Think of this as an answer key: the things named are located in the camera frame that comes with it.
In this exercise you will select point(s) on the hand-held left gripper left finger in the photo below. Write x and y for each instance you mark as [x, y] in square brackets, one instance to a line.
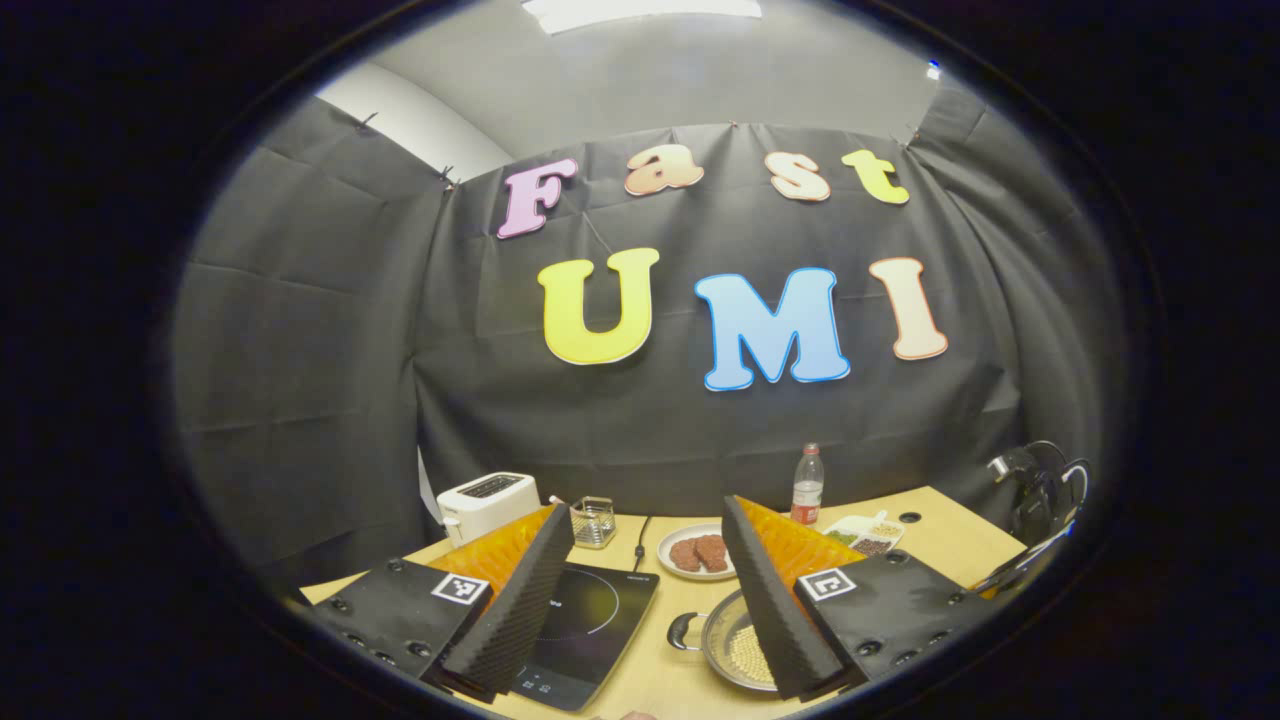
[515, 615]

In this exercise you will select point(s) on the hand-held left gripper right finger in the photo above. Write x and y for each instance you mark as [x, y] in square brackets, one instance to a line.
[775, 610]

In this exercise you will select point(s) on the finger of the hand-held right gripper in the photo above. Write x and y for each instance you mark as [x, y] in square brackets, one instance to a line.
[1020, 565]

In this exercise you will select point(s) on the black induction cooktop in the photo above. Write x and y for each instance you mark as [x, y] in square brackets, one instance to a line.
[585, 620]

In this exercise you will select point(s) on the pile of soybeans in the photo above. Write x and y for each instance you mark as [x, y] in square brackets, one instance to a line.
[748, 655]

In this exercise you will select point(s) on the red meat slice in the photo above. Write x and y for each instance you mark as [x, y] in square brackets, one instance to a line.
[684, 556]
[712, 553]

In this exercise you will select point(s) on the pile of green beans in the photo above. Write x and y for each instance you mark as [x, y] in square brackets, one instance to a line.
[842, 537]

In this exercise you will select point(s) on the round white plate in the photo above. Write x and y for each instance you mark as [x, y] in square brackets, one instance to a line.
[672, 565]

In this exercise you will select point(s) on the white divided dish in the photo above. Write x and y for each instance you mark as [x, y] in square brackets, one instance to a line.
[850, 525]

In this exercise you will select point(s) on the white toaster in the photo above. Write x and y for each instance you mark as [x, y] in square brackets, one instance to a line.
[485, 505]

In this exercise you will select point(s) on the pile of dark red beans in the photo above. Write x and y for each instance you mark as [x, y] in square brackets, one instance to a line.
[872, 546]

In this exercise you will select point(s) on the clear plastic water bottle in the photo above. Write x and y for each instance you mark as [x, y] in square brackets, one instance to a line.
[807, 495]

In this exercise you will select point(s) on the small pile of yellow beans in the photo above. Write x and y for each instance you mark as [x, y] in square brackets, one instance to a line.
[886, 529]

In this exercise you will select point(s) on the black backdrop cloth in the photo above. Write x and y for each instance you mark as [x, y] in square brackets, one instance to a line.
[700, 430]

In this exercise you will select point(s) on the ceiling light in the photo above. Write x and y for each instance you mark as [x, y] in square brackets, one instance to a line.
[640, 10]

